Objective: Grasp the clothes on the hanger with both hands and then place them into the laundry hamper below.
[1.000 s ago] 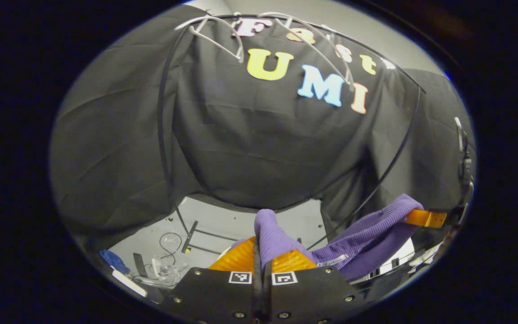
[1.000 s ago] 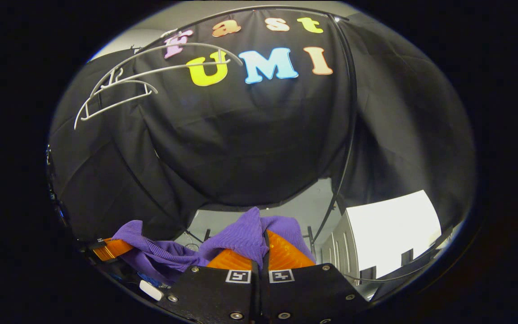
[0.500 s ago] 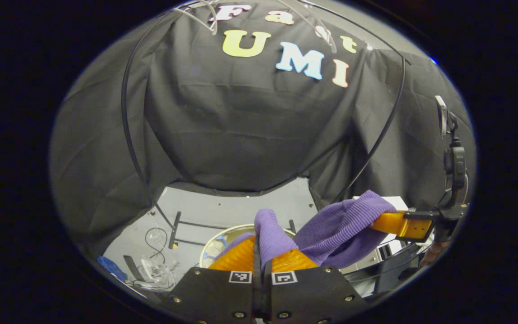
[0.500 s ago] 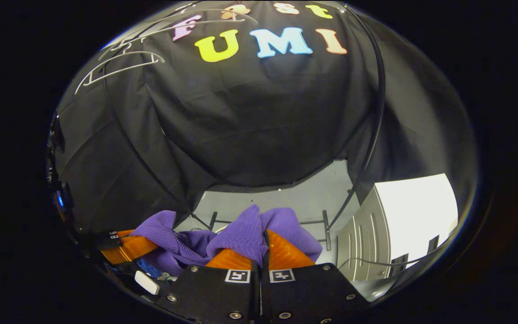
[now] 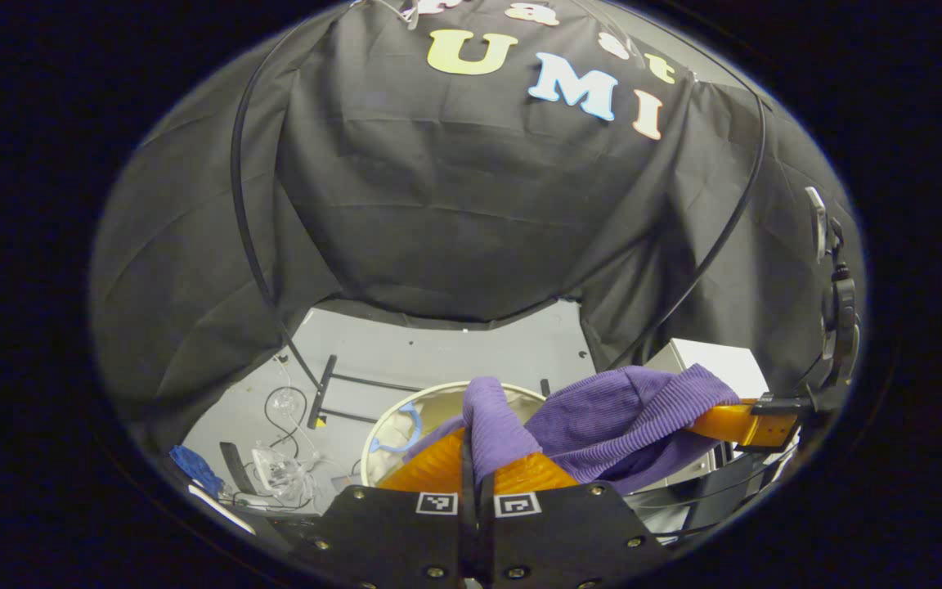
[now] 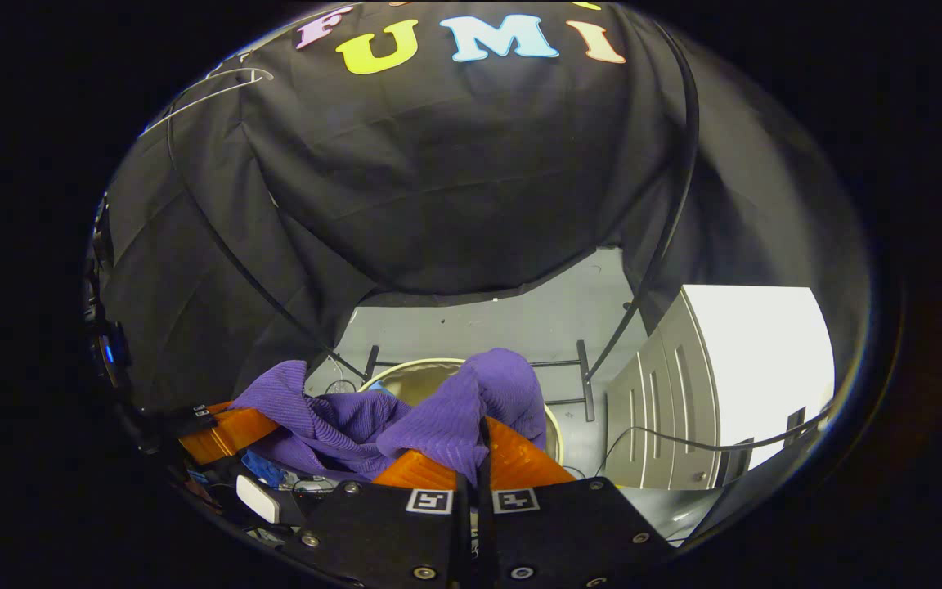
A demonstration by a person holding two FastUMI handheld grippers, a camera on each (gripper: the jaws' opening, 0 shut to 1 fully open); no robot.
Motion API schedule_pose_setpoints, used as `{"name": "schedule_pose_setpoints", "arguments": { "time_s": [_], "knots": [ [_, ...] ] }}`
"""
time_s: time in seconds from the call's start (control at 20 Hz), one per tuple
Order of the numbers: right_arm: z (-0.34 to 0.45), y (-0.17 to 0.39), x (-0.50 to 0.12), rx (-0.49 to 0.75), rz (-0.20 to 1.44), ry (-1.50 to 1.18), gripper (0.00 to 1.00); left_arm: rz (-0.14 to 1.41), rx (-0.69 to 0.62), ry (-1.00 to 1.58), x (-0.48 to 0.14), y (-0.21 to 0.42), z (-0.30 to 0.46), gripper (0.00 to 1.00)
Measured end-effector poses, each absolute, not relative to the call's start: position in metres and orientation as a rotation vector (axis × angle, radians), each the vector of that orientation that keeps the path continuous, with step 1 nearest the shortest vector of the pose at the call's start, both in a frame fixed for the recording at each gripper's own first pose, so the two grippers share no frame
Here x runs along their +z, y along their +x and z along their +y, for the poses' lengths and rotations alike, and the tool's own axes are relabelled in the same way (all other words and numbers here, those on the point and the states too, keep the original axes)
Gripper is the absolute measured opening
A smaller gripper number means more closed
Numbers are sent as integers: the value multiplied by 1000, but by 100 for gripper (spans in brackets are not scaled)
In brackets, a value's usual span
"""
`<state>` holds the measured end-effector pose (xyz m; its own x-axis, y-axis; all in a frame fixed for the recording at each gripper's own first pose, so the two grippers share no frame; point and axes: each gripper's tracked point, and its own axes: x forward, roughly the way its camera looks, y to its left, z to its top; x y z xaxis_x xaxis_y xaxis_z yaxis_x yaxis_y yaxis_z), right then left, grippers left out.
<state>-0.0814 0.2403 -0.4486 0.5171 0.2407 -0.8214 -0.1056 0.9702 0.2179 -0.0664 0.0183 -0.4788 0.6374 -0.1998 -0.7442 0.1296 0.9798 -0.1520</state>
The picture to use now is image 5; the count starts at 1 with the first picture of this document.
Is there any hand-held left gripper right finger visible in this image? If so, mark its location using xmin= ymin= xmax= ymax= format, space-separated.
xmin=478 ymin=450 xmax=672 ymax=589

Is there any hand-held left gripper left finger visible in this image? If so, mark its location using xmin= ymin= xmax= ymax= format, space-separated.
xmin=275 ymin=427 xmax=476 ymax=589

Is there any purple ribbed cardigan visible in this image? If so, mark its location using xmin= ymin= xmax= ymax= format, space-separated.
xmin=401 ymin=364 xmax=742 ymax=496

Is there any beige laundry hamper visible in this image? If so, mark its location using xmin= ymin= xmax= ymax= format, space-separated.
xmin=359 ymin=380 xmax=554 ymax=492

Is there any black metal clothes rack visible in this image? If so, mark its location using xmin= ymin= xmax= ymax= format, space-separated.
xmin=230 ymin=0 xmax=769 ymax=430

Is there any white box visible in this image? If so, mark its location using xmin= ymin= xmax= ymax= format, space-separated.
xmin=639 ymin=338 xmax=770 ymax=512

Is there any clear plastic bag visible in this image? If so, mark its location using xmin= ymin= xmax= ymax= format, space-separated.
xmin=252 ymin=442 xmax=325 ymax=504

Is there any white flat stick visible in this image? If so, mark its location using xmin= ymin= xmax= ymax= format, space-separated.
xmin=189 ymin=483 xmax=258 ymax=537

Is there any blue cloth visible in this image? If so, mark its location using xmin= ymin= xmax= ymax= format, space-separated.
xmin=168 ymin=444 xmax=227 ymax=500

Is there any black backdrop cloth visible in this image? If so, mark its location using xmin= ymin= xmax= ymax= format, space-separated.
xmin=91 ymin=0 xmax=864 ymax=451

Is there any black cable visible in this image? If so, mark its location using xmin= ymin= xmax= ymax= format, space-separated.
xmin=263 ymin=384 xmax=310 ymax=459

